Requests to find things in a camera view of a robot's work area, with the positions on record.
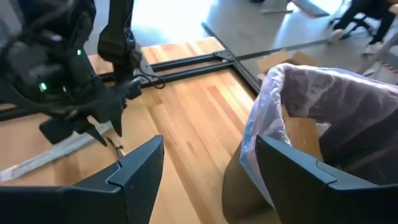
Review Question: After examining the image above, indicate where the translucent pink trash bag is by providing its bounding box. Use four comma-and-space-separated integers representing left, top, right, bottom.
239, 63, 398, 208

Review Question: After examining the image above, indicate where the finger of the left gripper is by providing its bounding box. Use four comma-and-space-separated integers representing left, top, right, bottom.
93, 90, 127, 138
81, 123, 109, 147

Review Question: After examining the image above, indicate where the person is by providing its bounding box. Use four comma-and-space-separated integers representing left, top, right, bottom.
328, 0, 398, 56

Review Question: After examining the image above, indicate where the black aluminium table frame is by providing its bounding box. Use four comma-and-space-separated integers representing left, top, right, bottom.
0, 22, 262, 123

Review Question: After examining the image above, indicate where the long clear plastic wrapper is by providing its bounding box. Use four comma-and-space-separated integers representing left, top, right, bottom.
0, 120, 113, 183

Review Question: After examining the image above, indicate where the brown paper bag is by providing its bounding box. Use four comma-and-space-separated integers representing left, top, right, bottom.
281, 105, 325, 162

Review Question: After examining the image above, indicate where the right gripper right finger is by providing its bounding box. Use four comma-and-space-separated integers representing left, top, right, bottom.
254, 134, 398, 224

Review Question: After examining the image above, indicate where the open cardboard box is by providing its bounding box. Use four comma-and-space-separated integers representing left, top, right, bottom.
257, 49, 320, 82

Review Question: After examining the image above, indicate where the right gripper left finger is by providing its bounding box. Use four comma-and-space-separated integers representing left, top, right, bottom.
0, 134, 165, 224

